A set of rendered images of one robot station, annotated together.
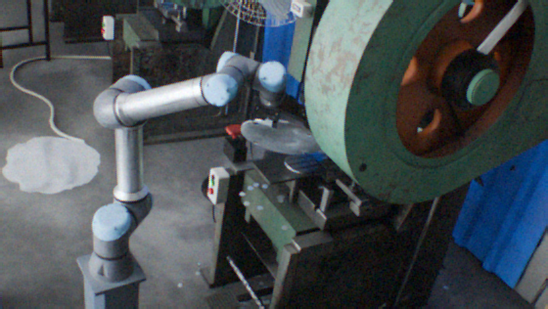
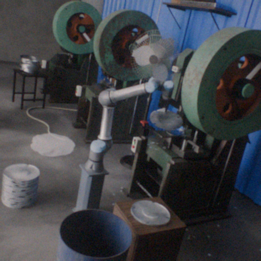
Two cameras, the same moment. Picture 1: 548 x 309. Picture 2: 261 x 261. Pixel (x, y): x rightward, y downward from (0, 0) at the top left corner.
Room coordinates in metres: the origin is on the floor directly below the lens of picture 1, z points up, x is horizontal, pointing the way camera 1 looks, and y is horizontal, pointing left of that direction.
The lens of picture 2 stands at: (-0.90, 0.12, 1.64)
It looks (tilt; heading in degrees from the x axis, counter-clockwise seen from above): 19 degrees down; 3
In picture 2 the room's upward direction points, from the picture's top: 12 degrees clockwise
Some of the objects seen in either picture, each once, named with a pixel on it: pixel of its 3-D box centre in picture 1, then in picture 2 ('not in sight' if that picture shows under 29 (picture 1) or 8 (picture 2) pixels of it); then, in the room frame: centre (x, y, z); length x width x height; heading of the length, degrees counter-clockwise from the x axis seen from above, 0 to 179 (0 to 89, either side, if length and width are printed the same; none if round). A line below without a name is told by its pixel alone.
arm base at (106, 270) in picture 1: (111, 256); (95, 163); (1.35, 0.48, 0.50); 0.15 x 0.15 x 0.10
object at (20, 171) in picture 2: not in sight; (21, 172); (1.34, 1.08, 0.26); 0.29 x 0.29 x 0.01
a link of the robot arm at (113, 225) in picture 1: (113, 229); (98, 150); (1.36, 0.48, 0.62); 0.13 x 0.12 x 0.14; 170
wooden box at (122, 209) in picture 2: not in sight; (145, 233); (1.06, -0.03, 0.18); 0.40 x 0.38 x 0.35; 125
